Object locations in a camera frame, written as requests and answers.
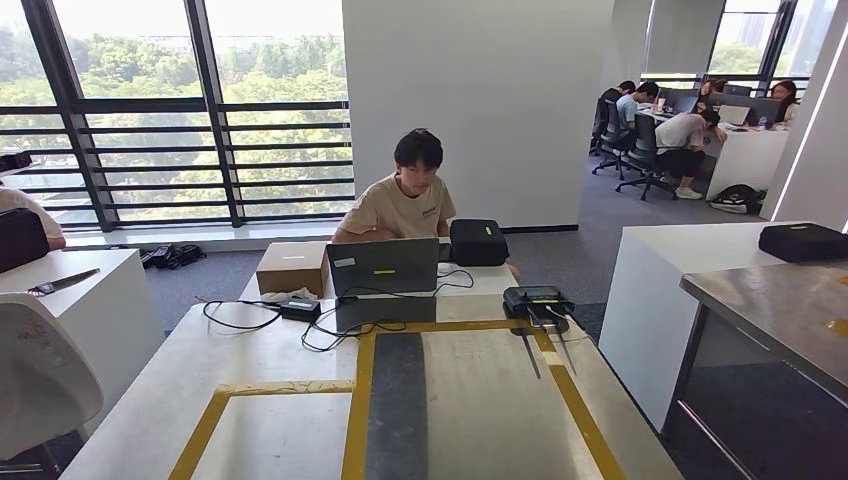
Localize white plastic part orange marks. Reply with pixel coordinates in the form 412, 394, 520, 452
0, 292, 105, 462

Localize steel workbench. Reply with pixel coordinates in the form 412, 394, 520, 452
59, 294, 684, 480
662, 261, 848, 480

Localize flat metal blade part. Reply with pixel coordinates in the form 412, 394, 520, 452
27, 267, 102, 297

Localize person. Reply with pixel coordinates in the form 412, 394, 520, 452
0, 187, 68, 252
331, 128, 458, 245
616, 80, 660, 130
768, 80, 801, 126
698, 78, 727, 107
654, 109, 729, 201
596, 80, 637, 107

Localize grey laptop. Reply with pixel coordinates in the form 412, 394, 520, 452
325, 237, 441, 299

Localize black zippered case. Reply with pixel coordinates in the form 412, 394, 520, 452
758, 222, 848, 264
449, 218, 511, 268

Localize black device with antennas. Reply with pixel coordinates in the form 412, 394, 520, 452
502, 284, 578, 380

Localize brown cardboard box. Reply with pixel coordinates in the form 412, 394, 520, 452
255, 241, 331, 299

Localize black power adapter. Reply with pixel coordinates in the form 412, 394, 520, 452
278, 298, 323, 324

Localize white crumpled tissue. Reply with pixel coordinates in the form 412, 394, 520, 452
261, 286, 319, 305

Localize yellow tape outline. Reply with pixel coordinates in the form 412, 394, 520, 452
168, 319, 627, 480

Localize black office chair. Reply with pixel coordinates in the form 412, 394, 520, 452
614, 113, 678, 203
591, 100, 637, 181
589, 99, 614, 157

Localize pile of black bags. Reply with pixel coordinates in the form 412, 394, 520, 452
139, 243, 208, 270

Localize black window railing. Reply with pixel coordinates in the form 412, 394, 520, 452
0, 99, 356, 227

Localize black backpack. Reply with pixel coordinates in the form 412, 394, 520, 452
708, 184, 768, 216

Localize black bag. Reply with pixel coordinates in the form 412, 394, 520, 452
0, 207, 52, 274

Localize black equipment box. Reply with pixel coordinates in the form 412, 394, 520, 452
0, 150, 34, 175

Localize black cable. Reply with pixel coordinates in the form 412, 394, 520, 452
201, 264, 476, 354

